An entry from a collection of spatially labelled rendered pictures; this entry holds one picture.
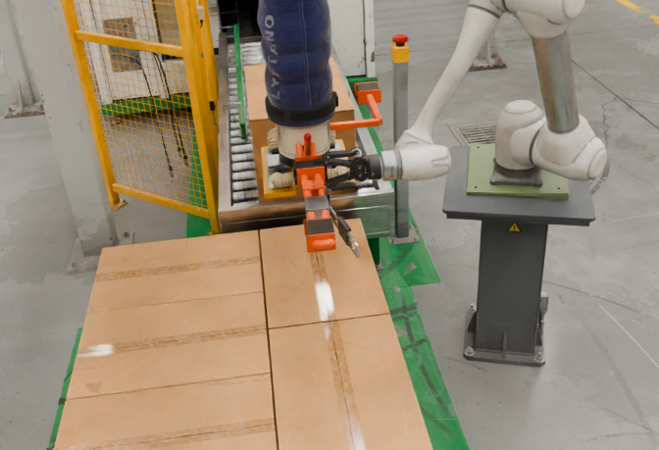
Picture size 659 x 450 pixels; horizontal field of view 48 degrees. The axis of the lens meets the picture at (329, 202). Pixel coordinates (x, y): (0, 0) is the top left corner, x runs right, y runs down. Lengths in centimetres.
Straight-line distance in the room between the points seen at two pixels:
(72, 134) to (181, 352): 153
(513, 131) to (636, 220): 161
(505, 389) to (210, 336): 118
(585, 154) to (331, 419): 114
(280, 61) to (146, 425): 111
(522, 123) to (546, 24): 51
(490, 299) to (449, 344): 32
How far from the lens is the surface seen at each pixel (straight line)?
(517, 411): 292
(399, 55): 333
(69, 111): 357
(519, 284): 290
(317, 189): 211
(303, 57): 223
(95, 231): 385
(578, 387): 305
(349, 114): 285
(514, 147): 261
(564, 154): 248
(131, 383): 233
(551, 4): 212
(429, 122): 236
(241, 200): 314
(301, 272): 264
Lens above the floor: 209
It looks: 31 degrees down
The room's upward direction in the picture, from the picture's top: 4 degrees counter-clockwise
